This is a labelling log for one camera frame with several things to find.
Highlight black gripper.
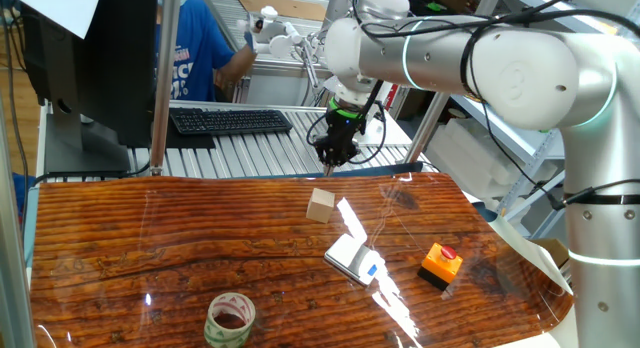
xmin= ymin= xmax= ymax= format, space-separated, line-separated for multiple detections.
xmin=313 ymin=116 xmax=361 ymax=176

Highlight light wooden block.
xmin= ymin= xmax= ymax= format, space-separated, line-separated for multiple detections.
xmin=305 ymin=187 xmax=337 ymax=224

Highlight white haptic control device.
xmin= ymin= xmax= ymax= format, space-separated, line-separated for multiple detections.
xmin=237 ymin=5 xmax=331 ymax=94

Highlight bare person forearm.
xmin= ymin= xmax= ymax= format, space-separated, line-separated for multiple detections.
xmin=214 ymin=43 xmax=257 ymax=89

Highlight silver digital scale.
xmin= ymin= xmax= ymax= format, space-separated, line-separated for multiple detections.
xmin=323 ymin=232 xmax=386 ymax=288

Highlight black keyboard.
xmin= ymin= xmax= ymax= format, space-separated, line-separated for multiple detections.
xmin=168 ymin=107 xmax=294 ymax=137

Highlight white foam blocks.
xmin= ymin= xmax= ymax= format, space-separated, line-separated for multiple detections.
xmin=424 ymin=117 xmax=556 ymax=210

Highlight black mouse pad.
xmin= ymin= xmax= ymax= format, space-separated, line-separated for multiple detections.
xmin=164 ymin=118 xmax=217 ymax=150

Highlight orange emergency stop button box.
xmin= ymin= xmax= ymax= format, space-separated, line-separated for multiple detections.
xmin=417 ymin=241 xmax=465 ymax=292

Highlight silver cylindrical column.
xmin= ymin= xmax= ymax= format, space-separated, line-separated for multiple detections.
xmin=320 ymin=0 xmax=357 ymax=24

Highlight brown flat board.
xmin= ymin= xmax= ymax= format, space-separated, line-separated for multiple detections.
xmin=232 ymin=0 xmax=327 ymax=22

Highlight person in blue shirt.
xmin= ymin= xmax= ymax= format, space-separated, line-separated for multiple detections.
xmin=154 ymin=0 xmax=239 ymax=103

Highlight white metal shelf rack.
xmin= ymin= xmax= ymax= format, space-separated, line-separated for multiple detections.
xmin=449 ymin=0 xmax=640 ymax=239

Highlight white table sheet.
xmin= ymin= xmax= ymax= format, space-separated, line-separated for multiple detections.
xmin=462 ymin=187 xmax=576 ymax=348

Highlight wood print table mat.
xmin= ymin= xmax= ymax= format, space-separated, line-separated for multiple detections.
xmin=29 ymin=171 xmax=576 ymax=348

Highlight patterned tape roll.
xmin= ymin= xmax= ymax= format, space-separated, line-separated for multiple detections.
xmin=203 ymin=291 xmax=257 ymax=348

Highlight brown cardboard box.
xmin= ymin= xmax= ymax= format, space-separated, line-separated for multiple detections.
xmin=529 ymin=237 xmax=571 ymax=270

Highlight black monitor with stand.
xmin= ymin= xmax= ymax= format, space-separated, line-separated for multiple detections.
xmin=19 ymin=0 xmax=159 ymax=175

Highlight white paper sheet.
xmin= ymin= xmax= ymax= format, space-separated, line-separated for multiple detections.
xmin=3 ymin=0 xmax=104 ymax=40

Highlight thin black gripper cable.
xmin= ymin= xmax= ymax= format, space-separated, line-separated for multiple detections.
xmin=305 ymin=80 xmax=387 ymax=167

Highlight aluminium frame post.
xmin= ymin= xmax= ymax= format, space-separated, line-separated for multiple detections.
xmin=149 ymin=0 xmax=182 ymax=177
xmin=0 ymin=87 xmax=37 ymax=348
xmin=402 ymin=0 xmax=505 ymax=165

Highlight black monitor cable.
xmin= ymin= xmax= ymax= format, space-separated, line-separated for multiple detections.
xmin=29 ymin=160 xmax=151 ymax=189

